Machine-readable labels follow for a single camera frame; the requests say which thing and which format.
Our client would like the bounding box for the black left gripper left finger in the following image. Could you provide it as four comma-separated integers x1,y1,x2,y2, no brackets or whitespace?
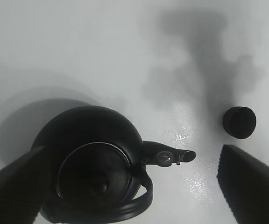
0,147,46,224

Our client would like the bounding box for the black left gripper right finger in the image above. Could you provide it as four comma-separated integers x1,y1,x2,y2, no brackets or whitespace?
217,145,269,224

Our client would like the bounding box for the black teapot with handle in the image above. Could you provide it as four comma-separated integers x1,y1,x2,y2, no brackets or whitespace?
33,105,196,224

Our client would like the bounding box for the small black teacup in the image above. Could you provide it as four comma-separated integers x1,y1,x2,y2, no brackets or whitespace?
222,106,256,140

